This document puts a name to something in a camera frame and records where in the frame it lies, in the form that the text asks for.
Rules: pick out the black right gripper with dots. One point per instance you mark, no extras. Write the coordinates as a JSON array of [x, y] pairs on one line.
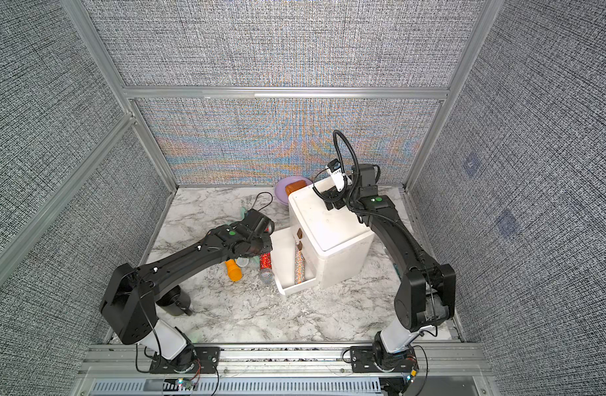
[[336, 196]]

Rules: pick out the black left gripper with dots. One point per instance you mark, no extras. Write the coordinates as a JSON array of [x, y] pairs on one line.
[[262, 233]]

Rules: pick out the white bottom drawer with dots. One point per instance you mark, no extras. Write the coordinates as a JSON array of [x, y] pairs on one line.
[[283, 257]]

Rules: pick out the white plastic drawer cabinet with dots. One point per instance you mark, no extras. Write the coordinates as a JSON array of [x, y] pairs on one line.
[[334, 242]]

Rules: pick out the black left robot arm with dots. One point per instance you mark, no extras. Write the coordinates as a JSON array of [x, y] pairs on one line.
[[133, 294]]

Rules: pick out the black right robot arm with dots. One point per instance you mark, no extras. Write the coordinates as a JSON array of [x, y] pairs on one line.
[[427, 293]]

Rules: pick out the orange toy food slice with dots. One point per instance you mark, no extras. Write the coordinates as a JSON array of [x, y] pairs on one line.
[[295, 186]]

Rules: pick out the purple plastic plate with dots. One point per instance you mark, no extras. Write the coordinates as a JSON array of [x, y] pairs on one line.
[[281, 192]]

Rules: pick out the black cup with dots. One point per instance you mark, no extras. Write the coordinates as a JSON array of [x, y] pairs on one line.
[[176, 302]]

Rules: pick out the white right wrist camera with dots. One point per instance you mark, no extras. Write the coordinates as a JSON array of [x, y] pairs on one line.
[[336, 173]]

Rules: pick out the aluminium mounting rail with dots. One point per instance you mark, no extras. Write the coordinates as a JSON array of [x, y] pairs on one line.
[[239, 360]]

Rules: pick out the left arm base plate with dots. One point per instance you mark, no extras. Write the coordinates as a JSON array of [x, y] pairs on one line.
[[203, 359]]

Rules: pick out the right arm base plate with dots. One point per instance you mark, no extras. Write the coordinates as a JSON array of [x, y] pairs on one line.
[[375, 359]]

